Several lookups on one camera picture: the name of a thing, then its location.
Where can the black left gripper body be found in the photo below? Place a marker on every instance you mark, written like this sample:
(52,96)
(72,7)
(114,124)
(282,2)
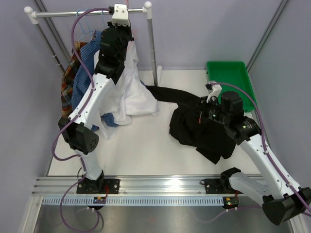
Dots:
(123,32)

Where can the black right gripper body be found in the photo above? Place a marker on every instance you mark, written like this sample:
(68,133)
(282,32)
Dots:
(209,111)

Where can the black shirt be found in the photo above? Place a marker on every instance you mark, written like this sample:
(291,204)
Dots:
(189,126)

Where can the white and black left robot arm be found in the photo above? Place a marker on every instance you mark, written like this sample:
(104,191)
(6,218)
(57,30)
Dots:
(76,129)

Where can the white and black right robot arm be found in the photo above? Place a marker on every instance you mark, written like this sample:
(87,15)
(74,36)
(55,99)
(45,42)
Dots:
(281,198)

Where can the blue hanger of plaid shirt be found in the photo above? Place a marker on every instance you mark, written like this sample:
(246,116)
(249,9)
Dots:
(83,29)

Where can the blue hanger of checkered shirt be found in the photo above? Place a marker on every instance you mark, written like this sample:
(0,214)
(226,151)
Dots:
(90,31)

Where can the blue checkered shirt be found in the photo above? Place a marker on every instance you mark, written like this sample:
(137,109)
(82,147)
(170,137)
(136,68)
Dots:
(82,80)

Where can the white shirt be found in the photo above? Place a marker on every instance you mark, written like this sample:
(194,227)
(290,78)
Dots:
(128,97)

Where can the red yellow plaid shirt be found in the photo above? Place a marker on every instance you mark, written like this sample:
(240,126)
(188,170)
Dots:
(67,85)

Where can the green plastic bin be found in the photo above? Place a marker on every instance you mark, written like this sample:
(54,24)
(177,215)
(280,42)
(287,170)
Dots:
(234,73)

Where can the silver and white clothes rack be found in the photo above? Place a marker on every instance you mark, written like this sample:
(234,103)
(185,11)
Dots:
(146,9)

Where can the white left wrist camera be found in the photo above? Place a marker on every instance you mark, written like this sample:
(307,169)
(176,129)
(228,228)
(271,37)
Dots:
(120,16)

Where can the white slotted cable duct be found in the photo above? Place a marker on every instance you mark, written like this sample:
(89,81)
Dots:
(134,201)

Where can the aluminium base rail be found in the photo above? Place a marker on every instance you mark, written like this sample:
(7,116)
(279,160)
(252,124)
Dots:
(139,185)

